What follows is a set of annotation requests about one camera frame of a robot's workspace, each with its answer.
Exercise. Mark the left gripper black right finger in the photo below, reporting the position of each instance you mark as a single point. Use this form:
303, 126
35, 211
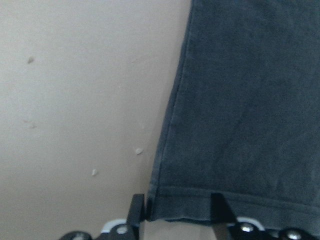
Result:
221, 215

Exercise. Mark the black printed t-shirt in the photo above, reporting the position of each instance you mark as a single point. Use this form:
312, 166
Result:
243, 117

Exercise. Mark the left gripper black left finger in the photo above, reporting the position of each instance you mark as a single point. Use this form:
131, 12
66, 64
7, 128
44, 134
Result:
136, 213

